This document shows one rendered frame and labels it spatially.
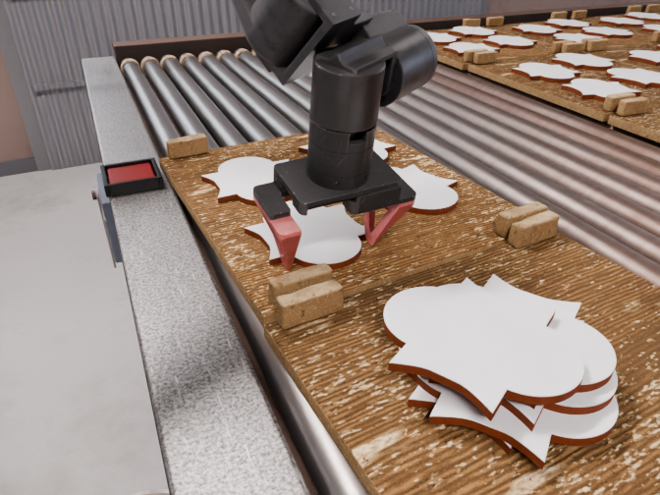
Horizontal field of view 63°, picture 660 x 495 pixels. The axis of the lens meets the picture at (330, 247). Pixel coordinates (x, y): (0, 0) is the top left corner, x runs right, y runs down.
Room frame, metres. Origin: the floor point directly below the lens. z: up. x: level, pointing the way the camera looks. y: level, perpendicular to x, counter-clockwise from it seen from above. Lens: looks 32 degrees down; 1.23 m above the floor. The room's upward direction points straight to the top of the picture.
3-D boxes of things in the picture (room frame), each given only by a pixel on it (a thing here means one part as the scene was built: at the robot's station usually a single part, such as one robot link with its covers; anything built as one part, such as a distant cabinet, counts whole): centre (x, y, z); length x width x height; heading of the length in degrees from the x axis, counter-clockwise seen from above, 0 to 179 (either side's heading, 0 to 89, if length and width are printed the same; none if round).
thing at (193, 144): (0.74, 0.21, 0.95); 0.06 x 0.02 x 0.03; 118
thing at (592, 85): (1.20, -0.57, 0.94); 0.41 x 0.35 x 0.04; 23
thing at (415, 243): (0.63, 0.00, 0.93); 0.41 x 0.35 x 0.02; 28
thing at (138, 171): (0.69, 0.28, 0.92); 0.06 x 0.06 x 0.01; 24
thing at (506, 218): (0.52, -0.21, 0.95); 0.06 x 0.02 x 0.03; 118
